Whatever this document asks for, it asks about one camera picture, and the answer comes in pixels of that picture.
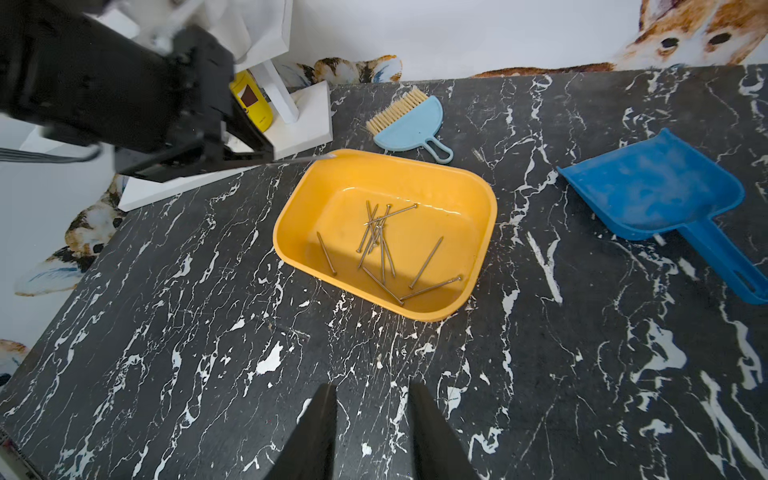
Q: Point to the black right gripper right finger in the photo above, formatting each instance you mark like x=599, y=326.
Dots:
x=436, y=450

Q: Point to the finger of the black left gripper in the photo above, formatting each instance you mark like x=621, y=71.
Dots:
x=257, y=147
x=161, y=168

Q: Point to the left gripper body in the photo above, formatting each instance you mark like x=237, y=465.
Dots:
x=188, y=109

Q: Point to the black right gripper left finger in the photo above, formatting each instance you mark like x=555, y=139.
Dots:
x=309, y=452

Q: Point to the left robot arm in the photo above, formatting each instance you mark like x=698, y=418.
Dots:
x=65, y=71

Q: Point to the yellow plastic storage box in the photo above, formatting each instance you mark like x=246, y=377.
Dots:
x=331, y=198

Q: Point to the white tiered shelf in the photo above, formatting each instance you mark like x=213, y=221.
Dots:
x=256, y=32

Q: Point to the light blue hand brush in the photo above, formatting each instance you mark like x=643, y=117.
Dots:
x=409, y=123

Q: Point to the blue plastic scoop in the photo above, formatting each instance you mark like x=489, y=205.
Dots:
x=664, y=184

